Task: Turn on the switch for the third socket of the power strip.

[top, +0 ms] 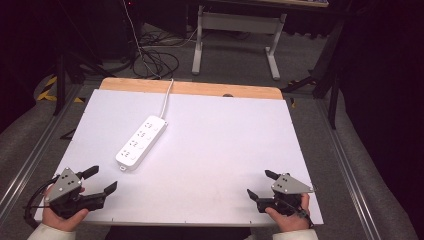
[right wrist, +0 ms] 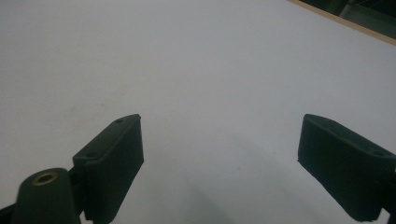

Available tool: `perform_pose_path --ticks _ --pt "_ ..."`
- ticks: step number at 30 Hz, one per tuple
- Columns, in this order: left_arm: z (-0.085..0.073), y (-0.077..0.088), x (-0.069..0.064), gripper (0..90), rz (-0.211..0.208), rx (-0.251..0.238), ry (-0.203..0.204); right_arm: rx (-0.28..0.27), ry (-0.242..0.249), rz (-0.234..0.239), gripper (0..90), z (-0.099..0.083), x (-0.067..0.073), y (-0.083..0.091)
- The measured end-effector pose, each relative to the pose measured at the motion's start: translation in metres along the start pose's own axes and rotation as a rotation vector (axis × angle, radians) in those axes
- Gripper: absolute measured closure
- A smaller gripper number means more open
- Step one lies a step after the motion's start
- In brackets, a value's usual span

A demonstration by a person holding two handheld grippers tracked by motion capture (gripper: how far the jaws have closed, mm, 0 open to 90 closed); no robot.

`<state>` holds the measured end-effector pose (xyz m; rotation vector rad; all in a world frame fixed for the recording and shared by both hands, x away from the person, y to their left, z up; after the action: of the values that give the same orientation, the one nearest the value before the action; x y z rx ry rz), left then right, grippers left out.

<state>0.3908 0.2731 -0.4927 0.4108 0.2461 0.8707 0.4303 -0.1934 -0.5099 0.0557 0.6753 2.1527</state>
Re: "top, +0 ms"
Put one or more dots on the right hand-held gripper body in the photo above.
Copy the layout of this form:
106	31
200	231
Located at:
289	186

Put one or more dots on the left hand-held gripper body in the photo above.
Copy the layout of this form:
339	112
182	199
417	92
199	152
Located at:
65	185

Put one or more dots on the person's right hand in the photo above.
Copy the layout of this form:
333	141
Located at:
289	222

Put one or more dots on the person's left hand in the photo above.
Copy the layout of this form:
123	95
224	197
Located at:
63	222

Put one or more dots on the person's right white sleeve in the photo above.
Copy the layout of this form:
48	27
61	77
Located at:
295	235

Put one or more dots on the person's white sleeve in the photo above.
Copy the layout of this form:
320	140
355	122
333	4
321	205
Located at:
51	233
295	235

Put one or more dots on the person's left white sleeve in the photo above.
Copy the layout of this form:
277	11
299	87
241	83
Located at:
51	233

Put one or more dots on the white power strip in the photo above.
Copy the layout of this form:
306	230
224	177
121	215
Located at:
141	142

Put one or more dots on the white board sheet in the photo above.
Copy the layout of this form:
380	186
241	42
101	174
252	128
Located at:
213	150

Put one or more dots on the person's dark clothing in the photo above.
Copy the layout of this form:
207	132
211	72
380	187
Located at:
176	234

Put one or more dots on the black metal stand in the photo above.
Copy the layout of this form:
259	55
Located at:
331	83
60	83

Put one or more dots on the aluminium floor rail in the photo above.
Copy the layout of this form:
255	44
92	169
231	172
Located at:
36	150
346	166

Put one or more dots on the white metal desk frame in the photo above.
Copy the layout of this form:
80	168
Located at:
238	21

